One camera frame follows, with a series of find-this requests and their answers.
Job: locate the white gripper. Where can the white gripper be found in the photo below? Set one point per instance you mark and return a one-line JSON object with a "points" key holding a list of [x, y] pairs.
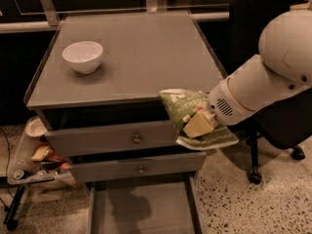
{"points": [[221, 105]]}

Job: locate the green jalapeno chip bag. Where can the green jalapeno chip bag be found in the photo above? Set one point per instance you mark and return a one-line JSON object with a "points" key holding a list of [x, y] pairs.
{"points": [[181, 105]]}

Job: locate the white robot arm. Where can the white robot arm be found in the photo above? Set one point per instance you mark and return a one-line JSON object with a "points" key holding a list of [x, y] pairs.
{"points": [[281, 69]]}

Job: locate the grey top drawer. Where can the grey top drawer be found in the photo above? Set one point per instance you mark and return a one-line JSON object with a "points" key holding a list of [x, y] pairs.
{"points": [[112, 138]]}

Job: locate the grey middle drawer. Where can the grey middle drawer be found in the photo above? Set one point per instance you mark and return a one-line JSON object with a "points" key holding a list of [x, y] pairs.
{"points": [[146, 166]]}

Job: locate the grey open bottom drawer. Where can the grey open bottom drawer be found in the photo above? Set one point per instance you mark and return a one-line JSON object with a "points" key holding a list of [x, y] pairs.
{"points": [[161, 204]]}

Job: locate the grey drawer cabinet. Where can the grey drawer cabinet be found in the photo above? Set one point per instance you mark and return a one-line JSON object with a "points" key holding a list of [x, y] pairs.
{"points": [[143, 54]]}

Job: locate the red snack bag in bin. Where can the red snack bag in bin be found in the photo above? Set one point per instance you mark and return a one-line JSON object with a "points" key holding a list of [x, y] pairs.
{"points": [[52, 156]]}

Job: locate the yellow snack bag in bin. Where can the yellow snack bag in bin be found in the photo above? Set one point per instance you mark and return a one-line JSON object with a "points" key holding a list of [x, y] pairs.
{"points": [[41, 153]]}

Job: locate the black office chair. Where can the black office chair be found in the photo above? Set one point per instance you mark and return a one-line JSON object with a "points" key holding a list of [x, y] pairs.
{"points": [[285, 124]]}

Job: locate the white ceramic bowl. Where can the white ceramic bowl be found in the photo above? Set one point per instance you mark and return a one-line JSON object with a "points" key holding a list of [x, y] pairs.
{"points": [[83, 57]]}

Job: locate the white bowl in bin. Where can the white bowl in bin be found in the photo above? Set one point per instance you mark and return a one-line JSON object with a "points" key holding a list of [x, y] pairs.
{"points": [[35, 127]]}

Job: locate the clear plastic storage bin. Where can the clear plastic storage bin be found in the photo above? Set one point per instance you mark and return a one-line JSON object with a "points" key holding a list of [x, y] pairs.
{"points": [[46, 174]]}

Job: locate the soda can in bin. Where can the soda can in bin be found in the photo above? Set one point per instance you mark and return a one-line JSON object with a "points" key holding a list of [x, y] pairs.
{"points": [[20, 174]]}

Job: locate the black stand leg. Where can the black stand leg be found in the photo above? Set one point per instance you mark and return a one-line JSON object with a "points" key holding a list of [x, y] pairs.
{"points": [[9, 220]]}

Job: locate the metal rail with brackets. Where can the metal rail with brackets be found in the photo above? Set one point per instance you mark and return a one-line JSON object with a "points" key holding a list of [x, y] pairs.
{"points": [[34, 14]]}

